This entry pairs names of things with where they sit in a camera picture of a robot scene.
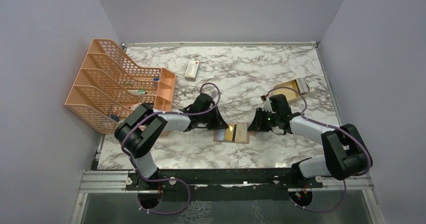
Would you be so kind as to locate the orange plastic file rack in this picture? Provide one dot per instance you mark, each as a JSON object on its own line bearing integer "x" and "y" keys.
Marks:
{"x": 110, "y": 84}

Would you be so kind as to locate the gold striped credit card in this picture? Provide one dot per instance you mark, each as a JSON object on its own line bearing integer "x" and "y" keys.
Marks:
{"x": 230, "y": 133}

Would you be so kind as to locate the tan leather card holder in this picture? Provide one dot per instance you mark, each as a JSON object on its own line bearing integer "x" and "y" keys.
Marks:
{"x": 236, "y": 133}

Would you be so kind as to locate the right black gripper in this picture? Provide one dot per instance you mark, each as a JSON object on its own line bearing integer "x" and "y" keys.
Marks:
{"x": 257, "y": 125}

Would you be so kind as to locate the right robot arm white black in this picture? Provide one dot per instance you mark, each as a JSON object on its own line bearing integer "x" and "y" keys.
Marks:
{"x": 345, "y": 154}

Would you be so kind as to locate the white red small box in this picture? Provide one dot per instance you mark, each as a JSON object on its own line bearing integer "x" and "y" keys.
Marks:
{"x": 192, "y": 70}

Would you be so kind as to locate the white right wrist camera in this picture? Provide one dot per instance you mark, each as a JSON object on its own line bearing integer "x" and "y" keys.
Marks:
{"x": 266, "y": 104}

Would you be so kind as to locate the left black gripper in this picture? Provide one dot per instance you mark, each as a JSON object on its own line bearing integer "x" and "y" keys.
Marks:
{"x": 219, "y": 123}

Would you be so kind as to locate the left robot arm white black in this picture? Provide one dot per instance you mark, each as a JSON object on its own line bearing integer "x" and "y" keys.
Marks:
{"x": 138, "y": 133}

